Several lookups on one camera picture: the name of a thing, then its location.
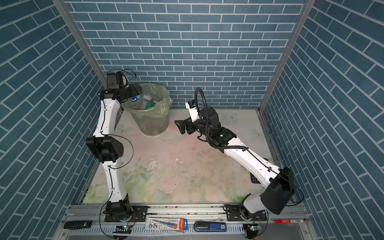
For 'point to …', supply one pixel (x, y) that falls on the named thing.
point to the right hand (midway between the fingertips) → (181, 116)
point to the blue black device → (210, 226)
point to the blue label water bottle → (135, 98)
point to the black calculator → (253, 179)
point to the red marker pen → (289, 221)
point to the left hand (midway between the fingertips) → (135, 88)
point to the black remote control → (73, 225)
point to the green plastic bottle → (150, 104)
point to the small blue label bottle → (147, 97)
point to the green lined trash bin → (150, 109)
